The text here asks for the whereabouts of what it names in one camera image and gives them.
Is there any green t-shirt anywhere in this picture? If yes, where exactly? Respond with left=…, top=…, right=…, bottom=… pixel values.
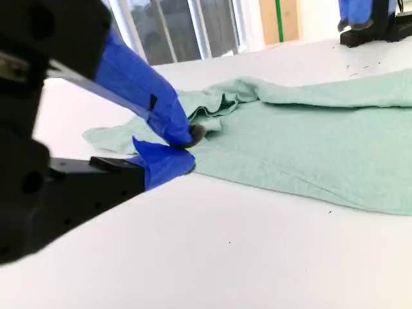
left=82, top=69, right=412, bottom=216

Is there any window with metal frame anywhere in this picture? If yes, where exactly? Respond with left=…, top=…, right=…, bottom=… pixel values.
left=102, top=0, right=250, bottom=67

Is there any light wooden board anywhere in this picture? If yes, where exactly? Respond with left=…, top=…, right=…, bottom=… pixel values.
left=259, top=0, right=304, bottom=46

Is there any green rod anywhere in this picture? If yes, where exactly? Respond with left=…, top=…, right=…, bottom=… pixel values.
left=274, top=0, right=285, bottom=43

